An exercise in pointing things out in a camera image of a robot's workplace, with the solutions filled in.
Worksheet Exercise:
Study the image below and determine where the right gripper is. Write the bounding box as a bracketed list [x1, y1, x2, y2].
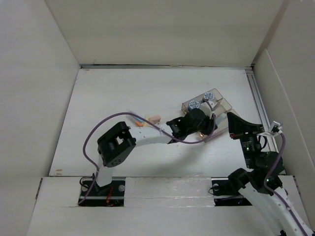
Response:
[226, 111, 263, 168]

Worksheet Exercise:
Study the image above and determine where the blue round jar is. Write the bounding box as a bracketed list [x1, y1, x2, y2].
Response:
[202, 91, 215, 101]
[188, 99, 200, 111]

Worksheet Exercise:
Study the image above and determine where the blue highlighter pen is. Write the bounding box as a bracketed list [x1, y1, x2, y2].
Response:
[126, 115, 143, 123]

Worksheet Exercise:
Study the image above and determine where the yellow highlighter pen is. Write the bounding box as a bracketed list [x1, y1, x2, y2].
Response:
[143, 115, 151, 127]

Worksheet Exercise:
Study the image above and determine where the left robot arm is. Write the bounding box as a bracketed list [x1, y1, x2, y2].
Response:
[93, 108, 217, 195]

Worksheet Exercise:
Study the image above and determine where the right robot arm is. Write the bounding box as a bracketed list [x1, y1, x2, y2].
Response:
[227, 112, 315, 236]

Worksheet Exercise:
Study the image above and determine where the clear three-drawer organizer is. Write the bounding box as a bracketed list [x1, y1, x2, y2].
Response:
[181, 88, 238, 143]

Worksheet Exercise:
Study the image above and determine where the pink mini stapler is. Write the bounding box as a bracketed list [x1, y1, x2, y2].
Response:
[149, 116, 161, 124]

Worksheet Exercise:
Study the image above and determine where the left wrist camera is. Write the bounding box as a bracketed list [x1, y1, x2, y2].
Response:
[200, 101, 221, 117]

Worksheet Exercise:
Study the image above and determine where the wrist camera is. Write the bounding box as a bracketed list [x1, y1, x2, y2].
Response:
[200, 101, 221, 117]
[258, 121, 283, 138]

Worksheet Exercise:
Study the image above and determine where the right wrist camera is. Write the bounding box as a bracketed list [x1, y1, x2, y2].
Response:
[258, 121, 283, 138]

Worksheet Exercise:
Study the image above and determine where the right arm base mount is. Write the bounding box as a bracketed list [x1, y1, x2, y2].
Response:
[208, 177, 251, 207]

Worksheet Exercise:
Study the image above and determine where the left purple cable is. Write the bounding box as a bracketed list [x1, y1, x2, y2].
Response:
[78, 100, 223, 206]

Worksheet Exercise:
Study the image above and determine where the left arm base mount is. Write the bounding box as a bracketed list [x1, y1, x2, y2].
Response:
[78, 175, 126, 207]

